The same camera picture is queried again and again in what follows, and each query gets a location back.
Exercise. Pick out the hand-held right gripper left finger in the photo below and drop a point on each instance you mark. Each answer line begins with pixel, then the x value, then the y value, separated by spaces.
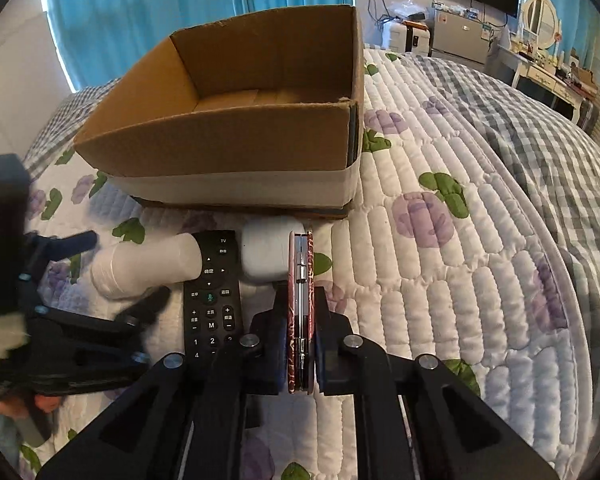
pixel 281 360

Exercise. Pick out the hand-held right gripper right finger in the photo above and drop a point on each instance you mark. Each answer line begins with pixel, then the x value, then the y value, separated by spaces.
pixel 321 362

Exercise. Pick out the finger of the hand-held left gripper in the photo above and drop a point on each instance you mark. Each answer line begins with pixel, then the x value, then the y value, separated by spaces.
pixel 65 246
pixel 147 305

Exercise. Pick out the white plastic bottle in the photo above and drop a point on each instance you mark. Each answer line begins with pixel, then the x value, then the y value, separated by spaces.
pixel 145 265

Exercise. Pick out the red patterned phone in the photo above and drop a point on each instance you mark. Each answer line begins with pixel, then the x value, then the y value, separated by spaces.
pixel 300 305

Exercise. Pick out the cardboard box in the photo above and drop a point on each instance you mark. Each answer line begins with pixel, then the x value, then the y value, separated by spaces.
pixel 240 125

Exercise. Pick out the black remote control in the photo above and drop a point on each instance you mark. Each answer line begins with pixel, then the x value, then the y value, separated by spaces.
pixel 212 290

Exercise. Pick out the white rounded jar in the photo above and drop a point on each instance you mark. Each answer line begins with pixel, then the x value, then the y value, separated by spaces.
pixel 265 250

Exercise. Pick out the floral quilted bedspread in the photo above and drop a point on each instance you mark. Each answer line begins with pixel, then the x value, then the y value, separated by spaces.
pixel 430 270

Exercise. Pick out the grey checked blanket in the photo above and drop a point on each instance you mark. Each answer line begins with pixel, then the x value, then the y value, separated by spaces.
pixel 545 120

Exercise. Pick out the silver mini fridge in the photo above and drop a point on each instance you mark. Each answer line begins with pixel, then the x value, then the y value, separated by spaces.
pixel 460 37

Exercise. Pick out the white dressing table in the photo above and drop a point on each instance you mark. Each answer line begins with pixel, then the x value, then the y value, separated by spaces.
pixel 550 77

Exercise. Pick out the clear plastic bag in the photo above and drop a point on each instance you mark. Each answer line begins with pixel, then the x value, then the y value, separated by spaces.
pixel 409 7

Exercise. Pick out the white oval vanity mirror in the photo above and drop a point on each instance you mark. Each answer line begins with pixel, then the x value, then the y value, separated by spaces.
pixel 542 17

